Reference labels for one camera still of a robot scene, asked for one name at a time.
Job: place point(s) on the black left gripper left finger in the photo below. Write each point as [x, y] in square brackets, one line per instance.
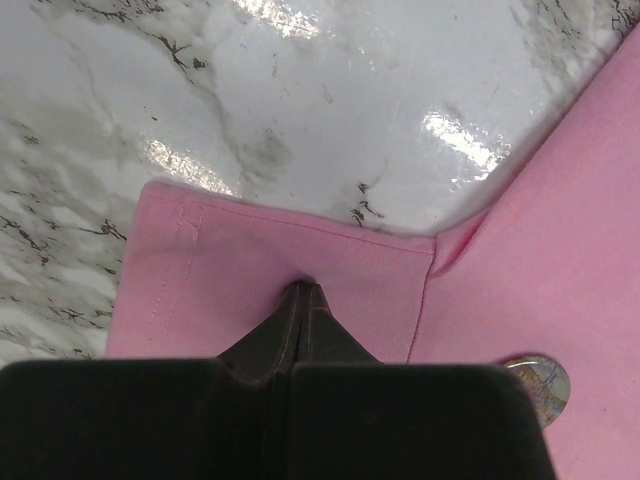
[211, 418]

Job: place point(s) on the pink t-shirt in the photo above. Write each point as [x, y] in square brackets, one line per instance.
[552, 267]

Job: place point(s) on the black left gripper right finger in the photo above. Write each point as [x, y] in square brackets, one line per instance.
[389, 421]

